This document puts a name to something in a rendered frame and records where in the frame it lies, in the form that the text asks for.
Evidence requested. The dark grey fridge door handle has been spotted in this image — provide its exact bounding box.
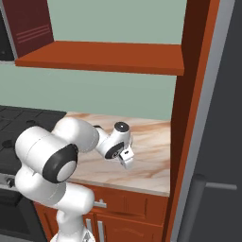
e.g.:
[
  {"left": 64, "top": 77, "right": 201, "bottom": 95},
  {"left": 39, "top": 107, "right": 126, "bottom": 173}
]
[{"left": 177, "top": 173, "right": 238, "bottom": 242}]

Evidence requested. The silver drawer handle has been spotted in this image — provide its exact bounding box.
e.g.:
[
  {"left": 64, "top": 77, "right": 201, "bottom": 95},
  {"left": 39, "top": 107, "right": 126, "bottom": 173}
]
[{"left": 92, "top": 199, "right": 108, "bottom": 209}]

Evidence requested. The black extractor hood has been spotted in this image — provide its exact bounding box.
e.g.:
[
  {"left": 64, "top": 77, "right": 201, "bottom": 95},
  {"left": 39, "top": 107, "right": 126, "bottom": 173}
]
[{"left": 0, "top": 9, "right": 16, "bottom": 62}]

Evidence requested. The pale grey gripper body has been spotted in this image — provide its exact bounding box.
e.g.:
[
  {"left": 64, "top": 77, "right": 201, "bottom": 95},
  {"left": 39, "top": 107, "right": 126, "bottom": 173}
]
[{"left": 120, "top": 153, "right": 135, "bottom": 170}]

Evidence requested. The orange tall side panel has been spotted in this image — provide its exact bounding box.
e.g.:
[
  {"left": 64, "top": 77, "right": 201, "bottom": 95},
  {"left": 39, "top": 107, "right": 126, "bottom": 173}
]
[{"left": 161, "top": 0, "right": 221, "bottom": 242}]

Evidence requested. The grey fridge door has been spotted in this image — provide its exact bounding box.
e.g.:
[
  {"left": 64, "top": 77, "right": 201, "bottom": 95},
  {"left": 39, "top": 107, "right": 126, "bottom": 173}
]
[{"left": 169, "top": 0, "right": 242, "bottom": 242}]

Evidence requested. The black hob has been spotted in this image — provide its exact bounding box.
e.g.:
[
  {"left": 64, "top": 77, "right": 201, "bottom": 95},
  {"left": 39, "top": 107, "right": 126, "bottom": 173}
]
[{"left": 0, "top": 105, "right": 68, "bottom": 176}]

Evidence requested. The silver cupboard door handle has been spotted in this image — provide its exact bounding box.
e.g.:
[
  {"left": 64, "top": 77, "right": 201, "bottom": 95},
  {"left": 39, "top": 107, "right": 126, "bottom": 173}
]
[
  {"left": 96, "top": 220, "right": 106, "bottom": 242},
  {"left": 85, "top": 218, "right": 95, "bottom": 236}
]

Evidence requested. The black oven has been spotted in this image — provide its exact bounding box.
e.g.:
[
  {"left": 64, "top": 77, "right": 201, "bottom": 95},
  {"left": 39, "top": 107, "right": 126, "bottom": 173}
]
[{"left": 0, "top": 172, "right": 49, "bottom": 242}]

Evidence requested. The dark red wall cupboard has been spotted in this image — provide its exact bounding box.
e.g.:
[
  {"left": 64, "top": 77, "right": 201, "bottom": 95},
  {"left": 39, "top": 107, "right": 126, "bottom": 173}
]
[{"left": 0, "top": 0, "right": 55, "bottom": 60}]

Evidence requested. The black oven knob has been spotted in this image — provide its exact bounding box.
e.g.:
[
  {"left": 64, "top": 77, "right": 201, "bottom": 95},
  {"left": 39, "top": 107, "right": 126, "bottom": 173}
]
[{"left": 5, "top": 177, "right": 16, "bottom": 189}]

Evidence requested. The orange drawer front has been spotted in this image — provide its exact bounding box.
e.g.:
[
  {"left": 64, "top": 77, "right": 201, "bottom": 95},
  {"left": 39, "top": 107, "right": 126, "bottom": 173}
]
[{"left": 82, "top": 183, "right": 169, "bottom": 222}]

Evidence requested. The orange cupboard door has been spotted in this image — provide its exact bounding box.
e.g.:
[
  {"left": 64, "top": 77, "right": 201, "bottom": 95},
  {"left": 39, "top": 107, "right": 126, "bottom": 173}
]
[
  {"left": 33, "top": 201, "right": 95, "bottom": 242},
  {"left": 94, "top": 213, "right": 165, "bottom": 242}
]

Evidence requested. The orange wooden wall shelf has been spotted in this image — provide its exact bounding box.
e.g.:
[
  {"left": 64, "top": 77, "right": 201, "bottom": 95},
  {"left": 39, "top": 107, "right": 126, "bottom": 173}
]
[{"left": 14, "top": 40, "right": 185, "bottom": 77}]

